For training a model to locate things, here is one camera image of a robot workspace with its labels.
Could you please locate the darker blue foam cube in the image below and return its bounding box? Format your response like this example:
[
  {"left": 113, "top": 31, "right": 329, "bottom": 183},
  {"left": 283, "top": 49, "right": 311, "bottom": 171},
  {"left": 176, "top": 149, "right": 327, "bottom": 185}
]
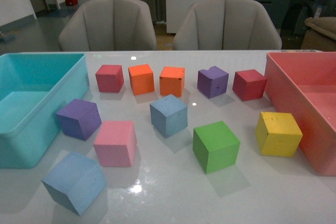
[{"left": 150, "top": 94, "right": 188, "bottom": 137}]

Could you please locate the chipped orange foam cube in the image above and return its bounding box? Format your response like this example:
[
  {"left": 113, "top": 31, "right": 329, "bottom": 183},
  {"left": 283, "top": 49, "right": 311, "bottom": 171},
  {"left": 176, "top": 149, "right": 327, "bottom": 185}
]
[{"left": 160, "top": 66, "right": 185, "bottom": 97}]

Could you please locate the notched purple foam cube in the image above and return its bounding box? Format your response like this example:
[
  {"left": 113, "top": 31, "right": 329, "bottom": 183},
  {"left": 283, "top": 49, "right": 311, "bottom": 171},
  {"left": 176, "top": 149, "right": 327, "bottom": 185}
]
[{"left": 197, "top": 66, "right": 229, "bottom": 98}]

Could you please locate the dark pink foam cube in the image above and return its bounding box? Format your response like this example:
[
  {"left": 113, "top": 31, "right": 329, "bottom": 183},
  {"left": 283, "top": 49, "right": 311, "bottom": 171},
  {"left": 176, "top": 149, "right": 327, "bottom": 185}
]
[{"left": 96, "top": 65, "right": 124, "bottom": 93}]

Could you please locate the green foam cube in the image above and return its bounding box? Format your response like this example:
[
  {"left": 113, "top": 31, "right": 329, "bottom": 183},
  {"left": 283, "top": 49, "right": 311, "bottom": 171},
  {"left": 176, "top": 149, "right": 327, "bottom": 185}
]
[{"left": 192, "top": 121, "right": 240, "bottom": 174}]

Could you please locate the light pink foam cube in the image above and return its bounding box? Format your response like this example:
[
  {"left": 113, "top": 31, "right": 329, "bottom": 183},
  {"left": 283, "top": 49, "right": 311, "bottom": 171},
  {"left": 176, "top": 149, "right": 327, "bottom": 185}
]
[{"left": 93, "top": 121, "right": 137, "bottom": 167}]

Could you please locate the red foam cube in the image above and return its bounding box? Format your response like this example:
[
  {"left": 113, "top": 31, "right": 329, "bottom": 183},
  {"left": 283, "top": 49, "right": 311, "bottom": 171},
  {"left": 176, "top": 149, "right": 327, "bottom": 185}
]
[{"left": 233, "top": 69, "right": 267, "bottom": 101}]

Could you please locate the left beige chair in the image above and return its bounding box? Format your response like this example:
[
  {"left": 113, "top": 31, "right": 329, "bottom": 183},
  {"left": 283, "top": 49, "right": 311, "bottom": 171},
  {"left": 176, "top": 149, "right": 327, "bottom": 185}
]
[{"left": 58, "top": 0, "right": 157, "bottom": 51}]

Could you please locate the beige chair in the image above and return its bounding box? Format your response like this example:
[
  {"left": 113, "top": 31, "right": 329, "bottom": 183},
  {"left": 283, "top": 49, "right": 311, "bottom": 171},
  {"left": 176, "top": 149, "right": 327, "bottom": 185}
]
[
  {"left": 173, "top": 0, "right": 282, "bottom": 50},
  {"left": 58, "top": 0, "right": 157, "bottom": 51}
]

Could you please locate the right beige chair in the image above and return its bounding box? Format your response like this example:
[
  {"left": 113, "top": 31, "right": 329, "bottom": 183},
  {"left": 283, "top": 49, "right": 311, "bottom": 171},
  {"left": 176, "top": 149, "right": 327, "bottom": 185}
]
[{"left": 173, "top": 0, "right": 282, "bottom": 50}]

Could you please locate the yellow foam cube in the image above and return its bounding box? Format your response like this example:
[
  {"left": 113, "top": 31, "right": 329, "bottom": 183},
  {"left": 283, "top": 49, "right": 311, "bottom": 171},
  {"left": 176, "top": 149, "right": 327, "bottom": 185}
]
[{"left": 255, "top": 112, "right": 303, "bottom": 157}]

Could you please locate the light blue foam cube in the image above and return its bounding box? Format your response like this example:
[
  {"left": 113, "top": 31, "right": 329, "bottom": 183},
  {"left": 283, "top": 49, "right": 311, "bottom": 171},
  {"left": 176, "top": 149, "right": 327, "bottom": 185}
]
[{"left": 41, "top": 152, "right": 107, "bottom": 216}]

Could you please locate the teal plastic bin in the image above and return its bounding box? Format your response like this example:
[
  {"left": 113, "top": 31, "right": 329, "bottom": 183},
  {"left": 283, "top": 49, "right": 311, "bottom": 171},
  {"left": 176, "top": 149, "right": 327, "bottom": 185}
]
[{"left": 1, "top": 53, "right": 89, "bottom": 169}]

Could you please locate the pink plastic bin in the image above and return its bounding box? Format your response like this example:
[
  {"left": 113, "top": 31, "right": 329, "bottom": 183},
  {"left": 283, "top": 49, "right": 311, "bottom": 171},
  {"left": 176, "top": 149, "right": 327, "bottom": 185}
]
[{"left": 265, "top": 52, "right": 335, "bottom": 176}]

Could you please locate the black machine at right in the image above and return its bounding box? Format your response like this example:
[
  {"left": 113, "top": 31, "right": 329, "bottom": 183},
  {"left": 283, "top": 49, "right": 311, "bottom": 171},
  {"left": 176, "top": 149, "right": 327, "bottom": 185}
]
[{"left": 280, "top": 0, "right": 335, "bottom": 49}]

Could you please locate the beige cushion on box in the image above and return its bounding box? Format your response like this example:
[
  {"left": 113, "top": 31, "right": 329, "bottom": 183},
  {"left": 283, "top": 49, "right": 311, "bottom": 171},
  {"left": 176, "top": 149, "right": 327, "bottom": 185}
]
[{"left": 304, "top": 17, "right": 336, "bottom": 40}]

